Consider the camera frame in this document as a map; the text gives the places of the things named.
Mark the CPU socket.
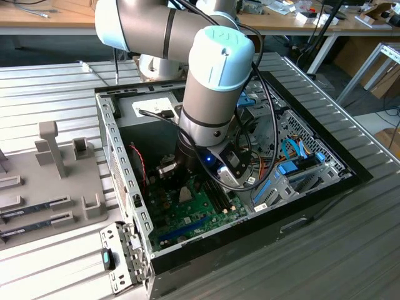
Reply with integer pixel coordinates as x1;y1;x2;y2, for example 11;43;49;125
177;184;195;204

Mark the black RAM slot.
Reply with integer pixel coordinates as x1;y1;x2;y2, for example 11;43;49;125
211;179;236;212
202;181;226;215

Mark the green motherboard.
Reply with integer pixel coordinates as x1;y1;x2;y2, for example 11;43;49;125
146;168;251;251

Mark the blue expansion slot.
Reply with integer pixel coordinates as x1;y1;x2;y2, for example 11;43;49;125
157;217;209;248

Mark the grey power supply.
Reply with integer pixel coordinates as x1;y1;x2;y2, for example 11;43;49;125
115;92;187;166

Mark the blue disk carrier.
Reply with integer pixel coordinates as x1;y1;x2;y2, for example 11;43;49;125
251;176;301;213

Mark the blue plastic drive latch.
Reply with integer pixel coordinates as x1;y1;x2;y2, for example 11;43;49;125
236;92;254;109

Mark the hard disk in blue carrier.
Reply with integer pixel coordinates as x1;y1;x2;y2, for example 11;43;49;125
274;151;326;185

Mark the black open PC case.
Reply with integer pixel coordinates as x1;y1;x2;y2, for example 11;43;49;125
93;71;374;298

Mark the black clip blue button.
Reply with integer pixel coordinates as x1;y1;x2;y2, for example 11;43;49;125
101;247;117;271

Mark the grey metal disk bay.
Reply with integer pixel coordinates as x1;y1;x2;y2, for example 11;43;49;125
249;149;356;216

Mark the grey parts rack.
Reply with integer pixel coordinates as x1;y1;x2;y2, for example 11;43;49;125
0;121;110;251

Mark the dark RAM stick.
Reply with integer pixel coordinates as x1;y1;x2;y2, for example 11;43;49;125
0;202;53;219
0;220;54;240

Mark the small white box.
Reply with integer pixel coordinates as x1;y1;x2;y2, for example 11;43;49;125
295;12;316;24

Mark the brown cardboard box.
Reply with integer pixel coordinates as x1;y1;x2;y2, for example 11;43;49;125
51;0;101;17
373;127;400;154
359;64;400;99

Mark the black stand pole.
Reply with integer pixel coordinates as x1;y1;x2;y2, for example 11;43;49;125
295;0;344;74

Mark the open cardboard box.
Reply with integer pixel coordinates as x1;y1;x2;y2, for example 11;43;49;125
364;2;400;26

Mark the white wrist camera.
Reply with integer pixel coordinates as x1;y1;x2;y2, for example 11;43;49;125
215;148;251;188

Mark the red black twisted wire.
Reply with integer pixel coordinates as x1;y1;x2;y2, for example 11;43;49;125
129;143;149;188

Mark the orange red wire bundle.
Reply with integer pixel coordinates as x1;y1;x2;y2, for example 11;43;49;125
246;149;284;188

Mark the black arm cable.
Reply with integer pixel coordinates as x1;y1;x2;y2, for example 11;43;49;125
137;0;281;191

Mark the blue SATA wire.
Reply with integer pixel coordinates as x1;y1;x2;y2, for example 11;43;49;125
281;137;309;162

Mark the grey metal slot bracket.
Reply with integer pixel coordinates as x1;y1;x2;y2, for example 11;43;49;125
99;221;154;296

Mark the thin cable silver plug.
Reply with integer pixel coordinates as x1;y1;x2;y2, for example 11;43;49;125
79;61;109;87

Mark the aluminium profile frame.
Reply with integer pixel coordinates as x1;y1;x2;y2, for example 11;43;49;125
336;42;400;107

